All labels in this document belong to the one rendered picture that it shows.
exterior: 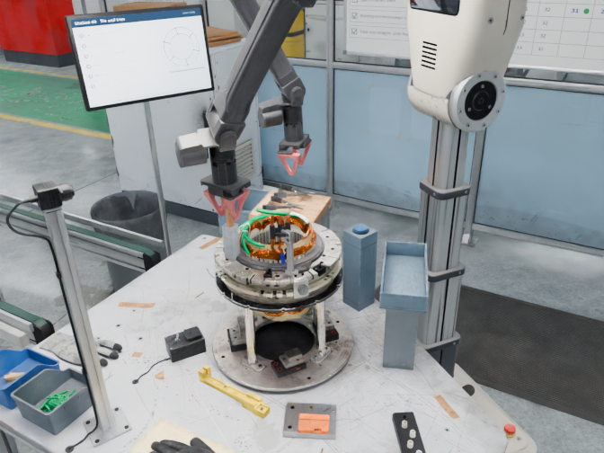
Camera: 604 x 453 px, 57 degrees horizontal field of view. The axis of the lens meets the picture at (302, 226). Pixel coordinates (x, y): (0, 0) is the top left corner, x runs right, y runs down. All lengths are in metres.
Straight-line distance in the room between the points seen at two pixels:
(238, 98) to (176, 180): 2.91
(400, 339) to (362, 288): 0.27
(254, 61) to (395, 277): 0.66
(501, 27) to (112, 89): 1.43
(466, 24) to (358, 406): 0.92
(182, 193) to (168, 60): 1.84
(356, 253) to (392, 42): 2.09
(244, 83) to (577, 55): 2.42
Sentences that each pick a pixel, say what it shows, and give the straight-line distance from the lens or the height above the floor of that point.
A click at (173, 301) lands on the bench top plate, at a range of 1.82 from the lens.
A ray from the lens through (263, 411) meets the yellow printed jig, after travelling 1.39.
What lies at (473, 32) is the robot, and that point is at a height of 1.60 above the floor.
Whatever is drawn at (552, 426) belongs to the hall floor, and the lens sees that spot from 2.62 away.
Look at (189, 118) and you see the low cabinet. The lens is 3.74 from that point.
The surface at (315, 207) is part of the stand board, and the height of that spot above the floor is 1.06.
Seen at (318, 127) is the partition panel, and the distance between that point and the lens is 3.91.
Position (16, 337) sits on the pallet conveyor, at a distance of 1.97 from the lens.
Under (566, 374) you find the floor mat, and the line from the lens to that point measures 2.86.
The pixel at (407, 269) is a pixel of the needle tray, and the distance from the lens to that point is 1.47.
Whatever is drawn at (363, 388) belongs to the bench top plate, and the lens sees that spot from 1.47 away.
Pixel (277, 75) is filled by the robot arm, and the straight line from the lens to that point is 1.56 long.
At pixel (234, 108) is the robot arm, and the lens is 1.14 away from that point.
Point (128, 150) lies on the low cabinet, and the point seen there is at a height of 0.45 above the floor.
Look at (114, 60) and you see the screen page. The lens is 2.25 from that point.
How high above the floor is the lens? 1.79
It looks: 28 degrees down
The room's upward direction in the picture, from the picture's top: 1 degrees counter-clockwise
